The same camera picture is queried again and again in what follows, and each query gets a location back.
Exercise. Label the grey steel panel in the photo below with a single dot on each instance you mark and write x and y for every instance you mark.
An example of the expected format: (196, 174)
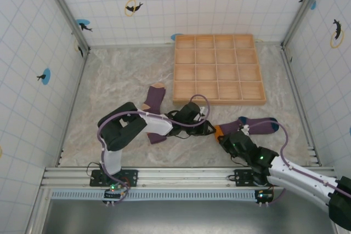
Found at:
(178, 217)

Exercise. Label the aluminium mounting rail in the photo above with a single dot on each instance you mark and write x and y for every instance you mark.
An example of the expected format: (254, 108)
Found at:
(178, 175)

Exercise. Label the wooden compartment tray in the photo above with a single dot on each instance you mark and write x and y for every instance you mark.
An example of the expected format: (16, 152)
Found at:
(219, 69)

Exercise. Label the purple sock orange toe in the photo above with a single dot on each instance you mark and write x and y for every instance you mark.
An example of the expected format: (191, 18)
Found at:
(260, 128)

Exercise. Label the aluminium floor edge bar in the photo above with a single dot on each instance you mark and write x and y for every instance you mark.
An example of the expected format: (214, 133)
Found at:
(72, 108)
(301, 108)

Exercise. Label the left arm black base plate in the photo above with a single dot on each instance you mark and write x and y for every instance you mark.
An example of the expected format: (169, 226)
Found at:
(131, 176)

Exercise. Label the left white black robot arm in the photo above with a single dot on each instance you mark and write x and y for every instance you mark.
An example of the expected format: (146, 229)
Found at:
(113, 157)

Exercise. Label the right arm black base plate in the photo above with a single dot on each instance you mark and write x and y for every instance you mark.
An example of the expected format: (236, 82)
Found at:
(242, 176)

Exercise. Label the purple sock tan toe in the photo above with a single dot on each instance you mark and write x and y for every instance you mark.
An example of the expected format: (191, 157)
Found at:
(155, 97)

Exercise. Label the aluminium frame post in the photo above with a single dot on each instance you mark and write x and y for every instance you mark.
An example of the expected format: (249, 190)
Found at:
(65, 9)
(304, 9)

